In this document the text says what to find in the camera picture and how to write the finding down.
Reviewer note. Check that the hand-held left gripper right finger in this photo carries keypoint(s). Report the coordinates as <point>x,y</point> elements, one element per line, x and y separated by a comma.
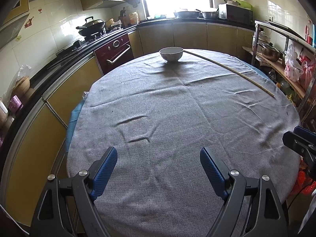
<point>213,172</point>

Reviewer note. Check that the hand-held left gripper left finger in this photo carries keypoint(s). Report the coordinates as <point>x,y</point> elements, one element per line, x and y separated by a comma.
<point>103,172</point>

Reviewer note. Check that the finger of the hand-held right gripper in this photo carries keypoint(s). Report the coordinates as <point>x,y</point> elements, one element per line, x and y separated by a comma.
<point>296,142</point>
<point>306,131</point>

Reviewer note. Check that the red plastic basket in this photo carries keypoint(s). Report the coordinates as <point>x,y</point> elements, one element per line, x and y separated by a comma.
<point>302,180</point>

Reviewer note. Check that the long thin wooden stick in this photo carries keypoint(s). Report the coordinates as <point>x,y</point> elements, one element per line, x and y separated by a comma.
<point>271,94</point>

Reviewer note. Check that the pink plastic bag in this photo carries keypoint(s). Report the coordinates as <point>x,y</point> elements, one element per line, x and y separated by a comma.
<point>308,74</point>

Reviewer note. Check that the white patterned plastic bag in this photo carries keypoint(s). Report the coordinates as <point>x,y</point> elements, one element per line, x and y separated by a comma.
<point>292,66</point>

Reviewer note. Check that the grey tablecloth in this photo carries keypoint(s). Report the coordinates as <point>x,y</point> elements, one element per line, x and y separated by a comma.
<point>172,103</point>

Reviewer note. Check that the steel pot with lid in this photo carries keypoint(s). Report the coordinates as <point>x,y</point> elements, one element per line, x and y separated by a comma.
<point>271,53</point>

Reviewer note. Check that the black flat tray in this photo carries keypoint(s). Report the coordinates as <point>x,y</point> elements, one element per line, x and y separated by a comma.
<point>284,28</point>

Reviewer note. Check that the metal shelf rack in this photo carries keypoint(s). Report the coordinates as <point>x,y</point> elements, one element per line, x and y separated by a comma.
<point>279,26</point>

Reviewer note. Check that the purple container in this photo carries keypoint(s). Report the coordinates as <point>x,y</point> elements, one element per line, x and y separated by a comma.
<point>15,103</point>

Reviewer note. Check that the beige jar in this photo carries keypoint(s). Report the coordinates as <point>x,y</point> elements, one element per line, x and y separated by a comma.
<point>3,113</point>

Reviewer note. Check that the brown clay pot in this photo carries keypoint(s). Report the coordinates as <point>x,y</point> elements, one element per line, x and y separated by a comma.
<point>21,86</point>

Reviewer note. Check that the dark red oven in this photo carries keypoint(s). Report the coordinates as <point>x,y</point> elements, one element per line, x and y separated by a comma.
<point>113,51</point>

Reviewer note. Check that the white bowl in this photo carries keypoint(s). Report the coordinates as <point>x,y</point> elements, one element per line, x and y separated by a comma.
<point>171,55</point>

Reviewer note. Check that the clear plastic bag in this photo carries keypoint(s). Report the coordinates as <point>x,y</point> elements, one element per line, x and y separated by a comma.
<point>24,71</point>

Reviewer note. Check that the gas stove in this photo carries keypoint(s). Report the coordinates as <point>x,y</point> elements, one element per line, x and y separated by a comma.
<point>74,47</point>

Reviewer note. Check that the microwave oven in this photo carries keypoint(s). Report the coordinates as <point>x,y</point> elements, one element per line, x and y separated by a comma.
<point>237,13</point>

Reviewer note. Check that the yellow lower cabinets with counter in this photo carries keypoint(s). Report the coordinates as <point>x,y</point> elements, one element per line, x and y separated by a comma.
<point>190,34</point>

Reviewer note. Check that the green plastic basin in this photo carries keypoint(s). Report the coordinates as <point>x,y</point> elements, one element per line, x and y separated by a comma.
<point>243,4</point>

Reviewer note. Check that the black wok with lid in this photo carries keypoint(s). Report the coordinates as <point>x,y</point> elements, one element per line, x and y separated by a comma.
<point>92,26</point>

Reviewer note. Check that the steel basin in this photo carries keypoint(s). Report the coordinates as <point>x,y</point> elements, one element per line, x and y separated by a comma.
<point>209,15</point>

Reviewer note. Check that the orange box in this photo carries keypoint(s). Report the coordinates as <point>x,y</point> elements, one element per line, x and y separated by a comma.
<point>134,18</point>

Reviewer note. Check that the dark knife block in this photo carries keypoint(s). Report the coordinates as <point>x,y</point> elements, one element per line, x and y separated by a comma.
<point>123,14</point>

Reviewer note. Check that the dark pan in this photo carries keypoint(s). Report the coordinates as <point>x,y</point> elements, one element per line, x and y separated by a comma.
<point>186,14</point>

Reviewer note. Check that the teal plastic container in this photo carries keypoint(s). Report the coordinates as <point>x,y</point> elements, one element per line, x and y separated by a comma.
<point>160,16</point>

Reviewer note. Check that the red wall hanging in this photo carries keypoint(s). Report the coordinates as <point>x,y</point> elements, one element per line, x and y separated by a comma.
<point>309,32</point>

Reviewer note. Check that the white wall socket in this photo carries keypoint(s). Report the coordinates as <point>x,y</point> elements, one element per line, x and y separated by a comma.
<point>270,18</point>

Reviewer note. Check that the red wall sticker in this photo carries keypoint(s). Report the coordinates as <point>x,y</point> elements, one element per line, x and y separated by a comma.
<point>29,22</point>

